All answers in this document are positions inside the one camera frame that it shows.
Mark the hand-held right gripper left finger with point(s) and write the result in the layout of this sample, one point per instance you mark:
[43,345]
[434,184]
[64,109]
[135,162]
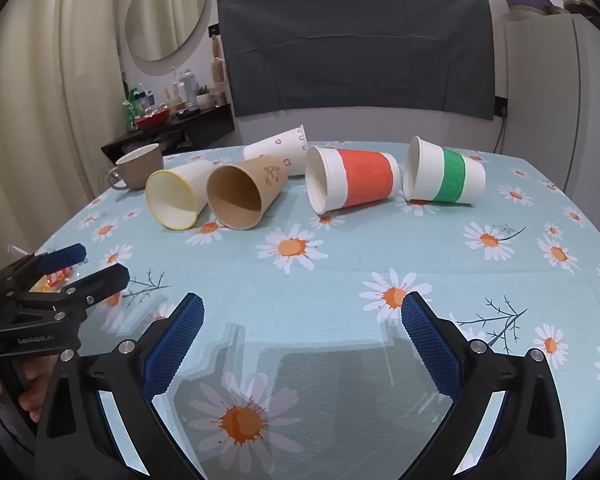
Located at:
[175,350]

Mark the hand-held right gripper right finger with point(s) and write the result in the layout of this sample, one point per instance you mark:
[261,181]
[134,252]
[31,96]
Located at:
[430,350]

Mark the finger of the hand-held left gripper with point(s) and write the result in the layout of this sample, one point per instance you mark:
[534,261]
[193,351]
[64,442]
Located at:
[62,256]
[105,280]

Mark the white cup with yellow rim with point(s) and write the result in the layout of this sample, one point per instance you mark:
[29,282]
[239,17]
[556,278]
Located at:
[177,197]

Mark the brown paper cup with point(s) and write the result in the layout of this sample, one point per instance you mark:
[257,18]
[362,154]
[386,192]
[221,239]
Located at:
[240,195]

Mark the white cup with green band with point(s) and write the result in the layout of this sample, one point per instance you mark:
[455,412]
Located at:
[452,175]

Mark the white cup with red band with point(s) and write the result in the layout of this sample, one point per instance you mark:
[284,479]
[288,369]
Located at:
[370,177]

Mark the white cup with pink hearts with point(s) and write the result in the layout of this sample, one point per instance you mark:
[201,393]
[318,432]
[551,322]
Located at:
[280,147]

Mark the person's left hand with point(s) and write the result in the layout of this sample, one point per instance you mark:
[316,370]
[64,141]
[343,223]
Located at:
[31,400]

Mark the beige ceramic mug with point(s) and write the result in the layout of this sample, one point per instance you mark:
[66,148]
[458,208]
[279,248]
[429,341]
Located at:
[140,167]

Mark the light blue daisy tablecloth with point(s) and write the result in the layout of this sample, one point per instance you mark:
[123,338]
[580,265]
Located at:
[330,280]

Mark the green bottle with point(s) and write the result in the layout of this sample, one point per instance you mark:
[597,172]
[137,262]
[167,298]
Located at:
[131,112]

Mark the red bowl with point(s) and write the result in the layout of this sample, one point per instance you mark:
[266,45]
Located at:
[152,121]

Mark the cream curtain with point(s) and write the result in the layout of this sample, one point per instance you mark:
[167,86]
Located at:
[40,85]

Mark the small potted plant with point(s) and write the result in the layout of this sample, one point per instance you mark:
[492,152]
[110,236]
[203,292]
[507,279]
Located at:
[203,100]

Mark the wooden brush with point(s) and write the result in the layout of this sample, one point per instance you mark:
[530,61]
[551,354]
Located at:
[218,67]

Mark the white refrigerator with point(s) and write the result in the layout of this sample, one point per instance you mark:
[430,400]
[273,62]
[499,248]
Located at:
[545,110]

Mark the dark grey cloth cover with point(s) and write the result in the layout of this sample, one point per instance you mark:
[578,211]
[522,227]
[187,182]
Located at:
[355,50]

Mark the black wall shelf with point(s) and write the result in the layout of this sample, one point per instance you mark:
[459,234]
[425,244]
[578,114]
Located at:
[205,125]

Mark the black wall socket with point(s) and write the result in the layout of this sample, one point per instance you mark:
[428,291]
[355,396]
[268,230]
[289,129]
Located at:
[502,106]

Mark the oval wall mirror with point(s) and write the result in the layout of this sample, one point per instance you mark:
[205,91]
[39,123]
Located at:
[165,10]

